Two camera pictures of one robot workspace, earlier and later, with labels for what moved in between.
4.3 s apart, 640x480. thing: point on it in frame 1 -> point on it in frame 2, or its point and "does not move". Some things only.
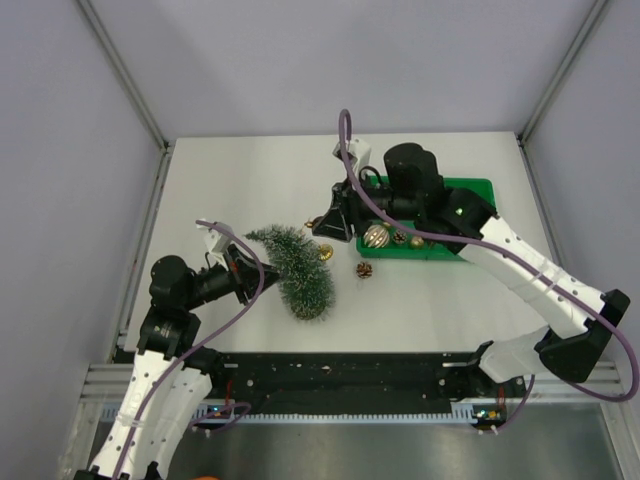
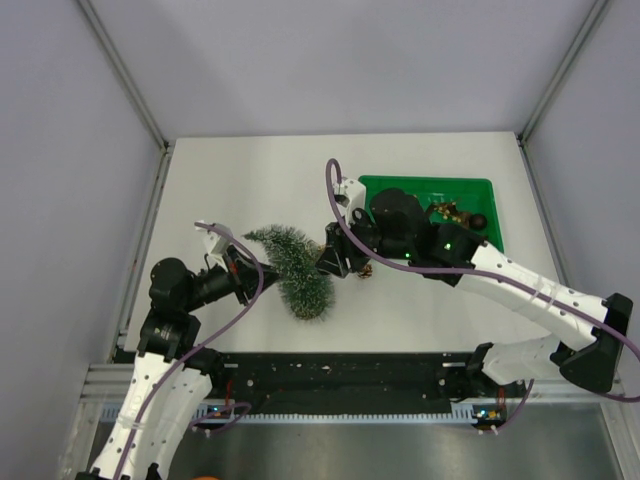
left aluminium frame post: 125,71 does not move
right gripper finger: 333,225 -> 332,261
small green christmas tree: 305,282 does not move
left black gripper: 246,273 does not move
